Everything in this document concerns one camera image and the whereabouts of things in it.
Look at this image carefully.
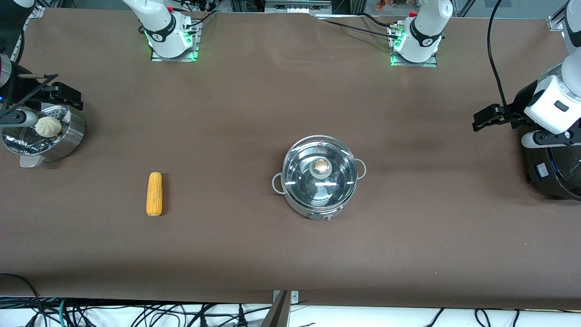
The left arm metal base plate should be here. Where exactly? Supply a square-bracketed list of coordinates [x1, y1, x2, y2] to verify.
[389, 25, 438, 68]

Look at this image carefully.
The yellow corn cob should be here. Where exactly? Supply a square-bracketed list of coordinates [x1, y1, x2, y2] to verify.
[146, 172, 163, 217]

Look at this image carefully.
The black rice cooker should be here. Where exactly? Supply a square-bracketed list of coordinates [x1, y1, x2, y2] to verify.
[522, 104, 581, 200]

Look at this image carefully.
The stainless steel steamer pot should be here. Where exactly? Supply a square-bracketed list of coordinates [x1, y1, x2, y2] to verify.
[1, 104, 86, 168]

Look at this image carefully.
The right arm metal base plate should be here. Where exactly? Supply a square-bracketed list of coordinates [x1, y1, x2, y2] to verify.
[151, 20, 199, 62]

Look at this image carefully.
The grey metal device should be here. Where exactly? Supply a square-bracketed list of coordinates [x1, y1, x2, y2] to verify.
[265, 0, 333, 15]

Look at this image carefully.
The black floor cable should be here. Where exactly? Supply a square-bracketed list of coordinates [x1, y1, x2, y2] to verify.
[0, 272, 44, 327]

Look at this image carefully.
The glass pot lid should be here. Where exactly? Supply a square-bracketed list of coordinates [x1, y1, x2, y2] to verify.
[282, 135, 358, 210]

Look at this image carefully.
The brown table cover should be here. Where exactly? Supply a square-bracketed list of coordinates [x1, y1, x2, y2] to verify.
[0, 7, 581, 310]

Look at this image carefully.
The white steamed bun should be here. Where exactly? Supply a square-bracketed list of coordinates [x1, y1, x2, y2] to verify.
[35, 116, 63, 138]

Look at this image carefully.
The grey brown bar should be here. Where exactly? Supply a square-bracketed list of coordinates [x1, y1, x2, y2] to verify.
[260, 291, 291, 327]

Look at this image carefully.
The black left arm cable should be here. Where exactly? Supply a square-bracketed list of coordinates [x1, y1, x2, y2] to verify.
[487, 0, 516, 121]

